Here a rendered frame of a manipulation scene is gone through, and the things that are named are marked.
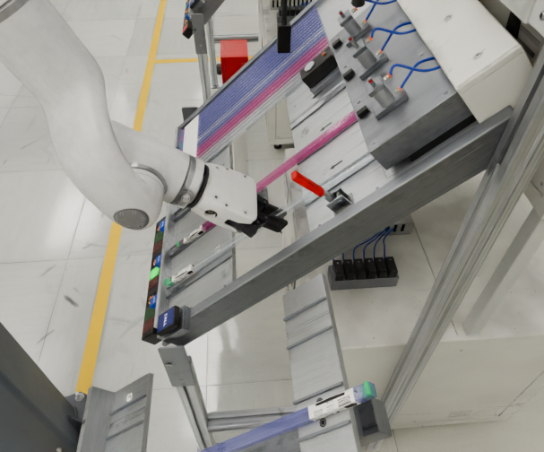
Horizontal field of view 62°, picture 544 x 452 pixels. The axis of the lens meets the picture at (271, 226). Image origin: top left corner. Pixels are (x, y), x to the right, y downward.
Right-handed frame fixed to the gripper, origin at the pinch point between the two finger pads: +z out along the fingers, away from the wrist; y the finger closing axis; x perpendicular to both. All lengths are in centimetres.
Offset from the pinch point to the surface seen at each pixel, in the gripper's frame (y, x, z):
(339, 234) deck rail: -9.5, -10.9, 4.0
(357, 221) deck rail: -9.3, -14.6, 4.4
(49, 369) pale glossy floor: 15, 122, -11
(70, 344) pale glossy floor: 24, 119, -6
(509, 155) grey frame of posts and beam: -11.4, -35.4, 10.1
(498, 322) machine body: -6, -3, 59
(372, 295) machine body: 2.2, 12.5, 37.3
